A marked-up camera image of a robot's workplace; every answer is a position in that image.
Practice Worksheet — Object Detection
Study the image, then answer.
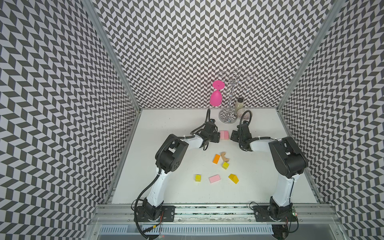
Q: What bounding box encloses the orange block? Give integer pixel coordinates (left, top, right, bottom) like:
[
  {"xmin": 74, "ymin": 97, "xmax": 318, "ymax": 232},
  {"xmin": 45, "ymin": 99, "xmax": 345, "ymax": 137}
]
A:
[{"xmin": 213, "ymin": 154, "xmax": 221, "ymax": 165}]

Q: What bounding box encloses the spice jar black lid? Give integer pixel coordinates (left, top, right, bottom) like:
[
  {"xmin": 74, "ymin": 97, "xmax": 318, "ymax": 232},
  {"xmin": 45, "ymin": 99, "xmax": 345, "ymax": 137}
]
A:
[{"xmin": 235, "ymin": 97, "xmax": 244, "ymax": 112}]

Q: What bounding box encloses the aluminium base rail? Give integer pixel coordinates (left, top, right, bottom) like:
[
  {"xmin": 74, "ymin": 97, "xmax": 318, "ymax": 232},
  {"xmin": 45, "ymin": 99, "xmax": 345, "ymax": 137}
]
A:
[{"xmin": 84, "ymin": 203, "xmax": 348, "ymax": 240}]

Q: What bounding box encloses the pink plastic wine glass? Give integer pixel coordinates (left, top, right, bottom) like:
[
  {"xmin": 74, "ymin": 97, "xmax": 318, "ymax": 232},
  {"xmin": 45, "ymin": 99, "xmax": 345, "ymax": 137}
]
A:
[{"xmin": 210, "ymin": 80, "xmax": 225, "ymax": 107}]

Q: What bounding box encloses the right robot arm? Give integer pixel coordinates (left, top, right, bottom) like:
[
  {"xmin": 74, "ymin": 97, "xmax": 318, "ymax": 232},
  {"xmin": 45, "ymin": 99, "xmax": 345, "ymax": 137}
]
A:
[{"xmin": 231, "ymin": 110, "xmax": 308, "ymax": 222}]

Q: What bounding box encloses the natural wood arch block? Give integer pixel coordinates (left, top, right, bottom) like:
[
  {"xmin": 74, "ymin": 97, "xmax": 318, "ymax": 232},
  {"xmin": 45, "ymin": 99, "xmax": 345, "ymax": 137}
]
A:
[{"xmin": 220, "ymin": 152, "xmax": 230, "ymax": 163}]

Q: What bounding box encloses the pink striped bowl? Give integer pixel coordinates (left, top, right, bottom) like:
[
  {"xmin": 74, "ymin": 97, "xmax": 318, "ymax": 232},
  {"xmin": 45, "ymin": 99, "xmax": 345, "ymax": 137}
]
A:
[{"xmin": 237, "ymin": 108, "xmax": 253, "ymax": 121}]

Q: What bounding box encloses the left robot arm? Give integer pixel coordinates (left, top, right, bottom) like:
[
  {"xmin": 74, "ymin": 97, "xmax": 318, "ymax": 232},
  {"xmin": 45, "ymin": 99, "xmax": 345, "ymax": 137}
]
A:
[{"xmin": 132, "ymin": 109, "xmax": 220, "ymax": 223}]

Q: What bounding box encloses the yellow cube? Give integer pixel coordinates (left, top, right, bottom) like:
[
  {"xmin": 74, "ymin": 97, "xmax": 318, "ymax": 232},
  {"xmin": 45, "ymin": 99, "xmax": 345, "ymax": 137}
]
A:
[
  {"xmin": 195, "ymin": 175, "xmax": 202, "ymax": 182},
  {"xmin": 222, "ymin": 162, "xmax": 229, "ymax": 170}
]

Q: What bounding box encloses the yellow wedge block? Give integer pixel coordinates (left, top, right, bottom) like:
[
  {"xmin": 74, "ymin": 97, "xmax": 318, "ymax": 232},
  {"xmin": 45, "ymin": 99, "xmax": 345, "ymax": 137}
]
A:
[{"xmin": 229, "ymin": 174, "xmax": 239, "ymax": 184}]

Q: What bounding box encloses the chrome glass holder stand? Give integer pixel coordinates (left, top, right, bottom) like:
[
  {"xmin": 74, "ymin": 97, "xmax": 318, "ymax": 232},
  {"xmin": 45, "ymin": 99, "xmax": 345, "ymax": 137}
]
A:
[{"xmin": 219, "ymin": 69, "xmax": 255, "ymax": 124}]

